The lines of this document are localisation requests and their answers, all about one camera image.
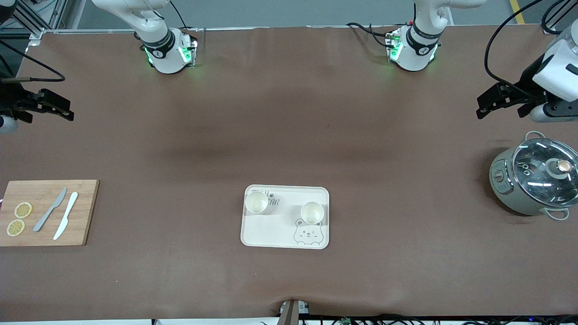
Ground white IKEA cup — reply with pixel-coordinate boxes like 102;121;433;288
300;201;325;225
244;191;269;215

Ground glass pot lid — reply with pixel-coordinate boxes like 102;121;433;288
512;138;578;207

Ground green electric cooking pot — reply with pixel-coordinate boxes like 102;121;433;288
489;131;578;221

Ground grey plastic knife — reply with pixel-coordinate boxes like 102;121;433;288
33;187;68;232

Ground white plastic knife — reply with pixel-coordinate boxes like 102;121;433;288
53;192;79;241

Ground bamboo cutting board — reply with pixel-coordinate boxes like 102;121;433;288
0;180;100;247

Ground brown table cover mat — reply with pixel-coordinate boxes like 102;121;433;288
0;25;578;322

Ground cream bear-print tray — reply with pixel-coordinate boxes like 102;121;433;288
240;185;330;250

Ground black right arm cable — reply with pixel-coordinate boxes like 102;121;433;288
0;41;67;83

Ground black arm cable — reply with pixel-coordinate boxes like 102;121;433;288
485;0;545;98
0;41;67;83

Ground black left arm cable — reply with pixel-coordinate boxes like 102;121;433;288
485;0;545;98

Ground black looped overhead cable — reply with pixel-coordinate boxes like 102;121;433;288
541;0;570;35

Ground black right base cable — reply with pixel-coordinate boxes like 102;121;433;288
169;0;200;32

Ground black left base cables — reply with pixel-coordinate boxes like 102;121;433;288
346;22;394;48

